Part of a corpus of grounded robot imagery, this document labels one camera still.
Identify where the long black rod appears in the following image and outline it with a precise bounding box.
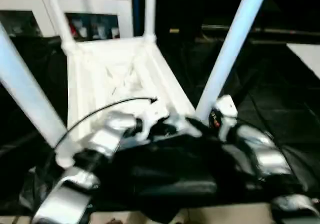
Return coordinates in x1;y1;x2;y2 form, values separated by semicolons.
201;25;320;37

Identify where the white flat board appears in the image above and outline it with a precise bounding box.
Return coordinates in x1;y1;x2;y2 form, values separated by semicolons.
286;43;320;78

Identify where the white plastic table leg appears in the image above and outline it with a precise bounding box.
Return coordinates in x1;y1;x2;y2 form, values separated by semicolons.
194;0;272;122
0;21;70;150
44;0;76;50
143;0;158;42

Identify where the black mat cover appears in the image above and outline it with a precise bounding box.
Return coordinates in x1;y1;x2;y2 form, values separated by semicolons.
0;29;320;221

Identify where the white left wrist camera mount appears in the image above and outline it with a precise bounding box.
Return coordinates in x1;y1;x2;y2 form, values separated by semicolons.
136;101;170;142

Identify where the white plastic table top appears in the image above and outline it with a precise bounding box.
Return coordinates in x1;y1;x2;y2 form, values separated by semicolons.
54;35;204;169

